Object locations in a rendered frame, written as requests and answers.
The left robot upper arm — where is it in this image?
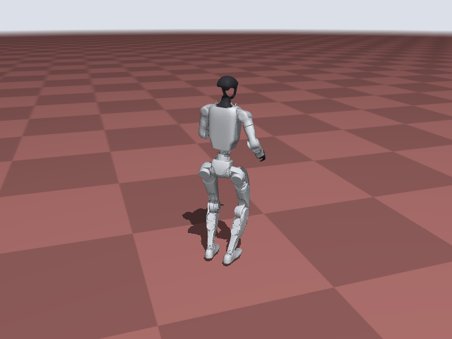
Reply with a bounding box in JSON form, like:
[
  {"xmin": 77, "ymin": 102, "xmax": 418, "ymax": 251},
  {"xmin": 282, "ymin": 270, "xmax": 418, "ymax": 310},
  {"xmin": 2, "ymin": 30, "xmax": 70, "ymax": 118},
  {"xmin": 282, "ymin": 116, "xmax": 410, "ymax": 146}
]
[{"xmin": 198, "ymin": 104, "xmax": 212, "ymax": 139}]

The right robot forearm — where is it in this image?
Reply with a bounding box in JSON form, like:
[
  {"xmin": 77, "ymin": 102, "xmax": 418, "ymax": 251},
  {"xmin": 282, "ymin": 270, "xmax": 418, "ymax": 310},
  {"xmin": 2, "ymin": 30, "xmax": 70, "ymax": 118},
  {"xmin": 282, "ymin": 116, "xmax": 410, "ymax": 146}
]
[{"xmin": 252, "ymin": 139, "xmax": 265, "ymax": 158}]

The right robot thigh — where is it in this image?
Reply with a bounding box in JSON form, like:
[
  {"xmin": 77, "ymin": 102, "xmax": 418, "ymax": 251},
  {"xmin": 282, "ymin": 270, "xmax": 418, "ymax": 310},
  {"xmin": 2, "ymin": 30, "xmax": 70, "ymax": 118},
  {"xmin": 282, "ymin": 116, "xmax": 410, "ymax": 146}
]
[{"xmin": 230, "ymin": 166, "xmax": 250, "ymax": 218}]

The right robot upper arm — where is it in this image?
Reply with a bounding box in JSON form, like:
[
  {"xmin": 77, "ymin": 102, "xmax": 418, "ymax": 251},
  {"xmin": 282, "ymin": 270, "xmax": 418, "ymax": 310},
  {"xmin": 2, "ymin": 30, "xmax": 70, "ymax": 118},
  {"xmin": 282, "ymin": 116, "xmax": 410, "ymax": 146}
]
[{"xmin": 237, "ymin": 109, "xmax": 259, "ymax": 150}]

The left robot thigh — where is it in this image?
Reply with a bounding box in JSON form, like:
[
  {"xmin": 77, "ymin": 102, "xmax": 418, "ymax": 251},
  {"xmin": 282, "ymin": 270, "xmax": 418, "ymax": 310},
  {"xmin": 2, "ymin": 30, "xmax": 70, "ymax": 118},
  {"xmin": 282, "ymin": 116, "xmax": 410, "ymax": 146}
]
[{"xmin": 198, "ymin": 162, "xmax": 221, "ymax": 213}]

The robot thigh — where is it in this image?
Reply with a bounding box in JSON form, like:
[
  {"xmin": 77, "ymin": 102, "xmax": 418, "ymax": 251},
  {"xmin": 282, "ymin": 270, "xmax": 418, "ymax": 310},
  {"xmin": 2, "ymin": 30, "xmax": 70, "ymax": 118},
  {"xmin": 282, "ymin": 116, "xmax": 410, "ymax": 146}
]
[
  {"xmin": 230, "ymin": 166, "xmax": 250, "ymax": 218},
  {"xmin": 198, "ymin": 162, "xmax": 221, "ymax": 213}
]

